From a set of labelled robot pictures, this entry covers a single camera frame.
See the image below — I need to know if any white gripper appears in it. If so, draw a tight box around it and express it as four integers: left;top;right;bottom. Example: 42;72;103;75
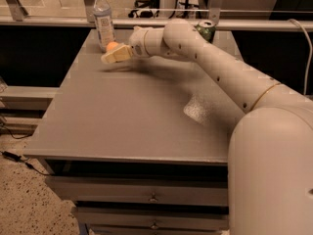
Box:
101;25;150;64

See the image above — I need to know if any orange fruit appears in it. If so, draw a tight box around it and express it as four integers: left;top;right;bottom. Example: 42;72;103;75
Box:
106;41;118;52

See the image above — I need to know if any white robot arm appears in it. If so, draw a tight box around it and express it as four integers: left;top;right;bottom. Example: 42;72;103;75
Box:
102;19;313;235

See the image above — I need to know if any blue plastic water bottle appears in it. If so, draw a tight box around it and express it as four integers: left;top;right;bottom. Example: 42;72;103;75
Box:
93;0;115;52

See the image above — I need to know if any green soda can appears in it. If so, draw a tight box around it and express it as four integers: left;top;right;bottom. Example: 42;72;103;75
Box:
196;20;216;43

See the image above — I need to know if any grey drawer cabinet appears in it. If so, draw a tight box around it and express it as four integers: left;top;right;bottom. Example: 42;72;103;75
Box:
25;35;243;235

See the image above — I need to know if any metal railing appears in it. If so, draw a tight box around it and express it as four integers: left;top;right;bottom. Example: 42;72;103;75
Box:
0;0;313;31

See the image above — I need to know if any upper grey drawer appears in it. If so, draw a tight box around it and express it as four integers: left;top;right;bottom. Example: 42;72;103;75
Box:
46;176;228;207

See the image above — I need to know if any grey drawer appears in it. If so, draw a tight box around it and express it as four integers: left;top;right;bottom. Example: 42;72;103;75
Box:
46;176;228;207
71;208;229;231

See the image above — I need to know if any lower grey drawer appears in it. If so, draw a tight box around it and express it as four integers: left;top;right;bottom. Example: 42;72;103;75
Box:
71;208;229;231

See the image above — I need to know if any black floor cable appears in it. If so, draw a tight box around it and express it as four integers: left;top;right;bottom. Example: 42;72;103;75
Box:
0;123;50;177

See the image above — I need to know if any white cable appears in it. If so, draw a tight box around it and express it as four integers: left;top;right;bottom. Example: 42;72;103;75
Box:
288;18;313;96

